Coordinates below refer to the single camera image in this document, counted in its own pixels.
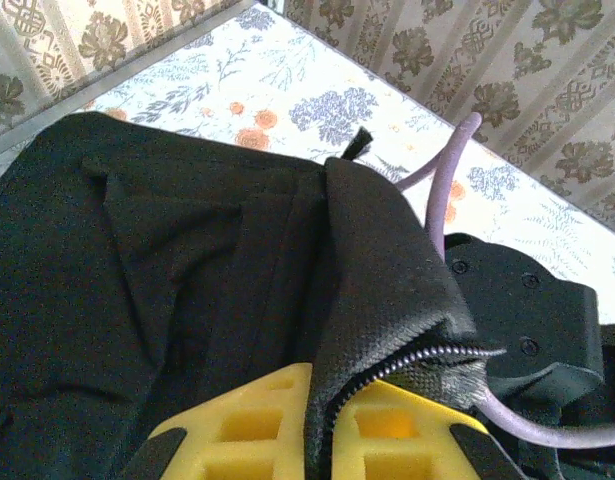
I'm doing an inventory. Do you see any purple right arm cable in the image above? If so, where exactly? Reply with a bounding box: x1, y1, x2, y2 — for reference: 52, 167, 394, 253
396, 112, 615, 454

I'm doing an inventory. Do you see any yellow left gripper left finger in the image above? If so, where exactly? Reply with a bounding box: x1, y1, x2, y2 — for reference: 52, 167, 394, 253
135, 362, 316, 480

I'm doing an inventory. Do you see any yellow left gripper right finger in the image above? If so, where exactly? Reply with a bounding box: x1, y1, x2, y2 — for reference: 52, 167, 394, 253
331, 379, 527, 480

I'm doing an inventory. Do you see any floral table cover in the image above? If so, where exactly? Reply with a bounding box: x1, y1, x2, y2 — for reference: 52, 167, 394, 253
81, 0, 615, 326

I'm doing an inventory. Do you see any black backpack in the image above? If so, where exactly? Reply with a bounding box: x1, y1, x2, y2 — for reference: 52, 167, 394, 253
0, 112, 615, 480

